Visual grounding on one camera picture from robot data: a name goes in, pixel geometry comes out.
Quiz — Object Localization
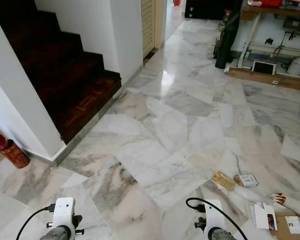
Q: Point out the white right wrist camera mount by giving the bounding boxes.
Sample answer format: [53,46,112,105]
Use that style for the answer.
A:
[203,199,226,232]

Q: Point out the long black upright bag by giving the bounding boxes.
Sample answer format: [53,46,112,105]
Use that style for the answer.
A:
[213,9,242,70]

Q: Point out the red white crumpled wrapper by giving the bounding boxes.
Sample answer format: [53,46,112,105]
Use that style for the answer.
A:
[271,192,287,206]

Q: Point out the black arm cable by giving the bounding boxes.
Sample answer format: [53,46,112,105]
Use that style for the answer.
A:
[185,197,248,240]
[16,203,57,240]

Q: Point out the cream louvered door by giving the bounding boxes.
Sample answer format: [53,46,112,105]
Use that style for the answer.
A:
[141,0,156,59]

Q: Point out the dark wooden staircase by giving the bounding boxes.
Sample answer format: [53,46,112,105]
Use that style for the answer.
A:
[0,0,122,145]

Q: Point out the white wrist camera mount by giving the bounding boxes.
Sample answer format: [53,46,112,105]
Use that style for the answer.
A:
[203,199,226,232]
[52,197,77,229]

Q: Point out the white packaging card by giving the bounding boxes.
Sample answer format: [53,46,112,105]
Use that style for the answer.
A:
[253,202,277,231]

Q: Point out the flat gold box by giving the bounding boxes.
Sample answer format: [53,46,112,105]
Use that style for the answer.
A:
[211,170,237,192]

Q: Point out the long wooden plank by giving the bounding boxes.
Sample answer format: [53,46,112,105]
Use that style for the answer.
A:
[226,67,300,93]

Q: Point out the dark grey device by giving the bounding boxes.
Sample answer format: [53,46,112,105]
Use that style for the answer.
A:
[283,17,300,35]

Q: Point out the black low cabinet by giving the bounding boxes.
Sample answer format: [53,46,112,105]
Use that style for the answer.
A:
[184,0,240,20]

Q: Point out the brown labelled cardboard box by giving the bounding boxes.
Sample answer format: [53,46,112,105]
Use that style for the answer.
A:
[270,213,300,240]

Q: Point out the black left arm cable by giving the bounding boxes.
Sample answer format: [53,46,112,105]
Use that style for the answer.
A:
[16,203,57,240]

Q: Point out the red plastic container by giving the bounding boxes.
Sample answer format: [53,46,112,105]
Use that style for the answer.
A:
[261,0,283,7]

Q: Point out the white framed tablet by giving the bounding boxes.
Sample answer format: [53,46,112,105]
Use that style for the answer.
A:
[251,59,277,76]

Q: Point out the small white printed packet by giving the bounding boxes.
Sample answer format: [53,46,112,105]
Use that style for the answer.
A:
[233,172,259,189]

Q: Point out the white plastic jug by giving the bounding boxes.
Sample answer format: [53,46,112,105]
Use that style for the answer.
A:
[288,53,300,77]

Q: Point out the red cylindrical can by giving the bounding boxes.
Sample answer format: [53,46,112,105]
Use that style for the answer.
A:
[0,133,31,169]

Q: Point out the wooden table with white frame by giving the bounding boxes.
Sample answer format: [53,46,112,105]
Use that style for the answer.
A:
[237,0,300,73]

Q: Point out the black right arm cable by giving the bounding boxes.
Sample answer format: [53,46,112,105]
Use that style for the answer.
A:
[185,197,248,240]

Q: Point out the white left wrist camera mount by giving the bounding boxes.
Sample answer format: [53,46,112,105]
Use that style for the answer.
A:
[52,197,77,229]

